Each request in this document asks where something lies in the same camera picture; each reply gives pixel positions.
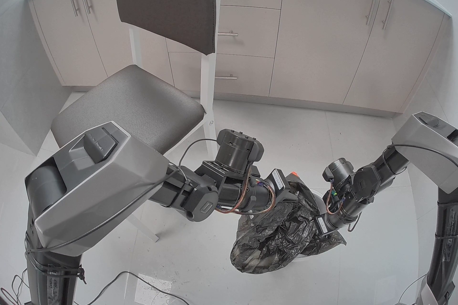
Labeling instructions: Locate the grey padded white chair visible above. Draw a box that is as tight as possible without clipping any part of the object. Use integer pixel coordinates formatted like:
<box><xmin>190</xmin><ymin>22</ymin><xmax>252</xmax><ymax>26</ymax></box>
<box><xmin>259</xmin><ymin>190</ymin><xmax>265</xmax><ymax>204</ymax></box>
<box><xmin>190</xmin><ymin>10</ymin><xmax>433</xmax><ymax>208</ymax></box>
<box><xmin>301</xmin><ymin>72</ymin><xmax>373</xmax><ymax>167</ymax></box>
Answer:
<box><xmin>50</xmin><ymin>0</ymin><xmax>219</xmax><ymax>243</ymax></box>

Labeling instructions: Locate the beige cabinet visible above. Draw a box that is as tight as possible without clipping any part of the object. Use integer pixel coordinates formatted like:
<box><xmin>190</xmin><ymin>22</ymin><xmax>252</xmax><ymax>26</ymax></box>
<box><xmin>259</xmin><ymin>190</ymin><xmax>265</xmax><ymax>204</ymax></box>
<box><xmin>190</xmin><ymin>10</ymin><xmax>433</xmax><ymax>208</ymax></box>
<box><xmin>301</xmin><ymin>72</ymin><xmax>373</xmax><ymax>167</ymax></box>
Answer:
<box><xmin>23</xmin><ymin>0</ymin><xmax>451</xmax><ymax>118</ymax></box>

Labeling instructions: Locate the black plastic bag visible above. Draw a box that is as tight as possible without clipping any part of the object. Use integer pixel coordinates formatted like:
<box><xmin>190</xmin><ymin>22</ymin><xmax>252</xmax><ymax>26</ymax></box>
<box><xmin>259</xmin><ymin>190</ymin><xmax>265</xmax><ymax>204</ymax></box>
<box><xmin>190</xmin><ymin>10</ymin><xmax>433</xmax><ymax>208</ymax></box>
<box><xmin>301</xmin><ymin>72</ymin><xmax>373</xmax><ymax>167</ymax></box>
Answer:
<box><xmin>230</xmin><ymin>171</ymin><xmax>348</xmax><ymax>274</ymax></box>

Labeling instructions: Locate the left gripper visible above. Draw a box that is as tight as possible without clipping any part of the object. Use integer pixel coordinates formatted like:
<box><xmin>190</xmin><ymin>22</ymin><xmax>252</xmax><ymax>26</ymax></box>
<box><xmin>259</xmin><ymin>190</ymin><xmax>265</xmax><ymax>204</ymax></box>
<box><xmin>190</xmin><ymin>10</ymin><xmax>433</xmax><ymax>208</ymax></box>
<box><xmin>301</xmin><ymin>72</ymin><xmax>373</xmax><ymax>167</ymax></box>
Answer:
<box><xmin>248</xmin><ymin>169</ymin><xmax>300</xmax><ymax>215</ymax></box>

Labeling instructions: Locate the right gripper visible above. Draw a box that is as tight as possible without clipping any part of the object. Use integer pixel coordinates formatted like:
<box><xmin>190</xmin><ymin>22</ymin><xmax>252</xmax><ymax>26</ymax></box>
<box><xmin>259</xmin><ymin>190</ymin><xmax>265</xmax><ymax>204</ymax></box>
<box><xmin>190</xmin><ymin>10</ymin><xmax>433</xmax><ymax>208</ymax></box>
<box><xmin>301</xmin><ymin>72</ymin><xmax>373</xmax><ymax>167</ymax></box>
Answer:
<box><xmin>314</xmin><ymin>209</ymin><xmax>355</xmax><ymax>248</ymax></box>

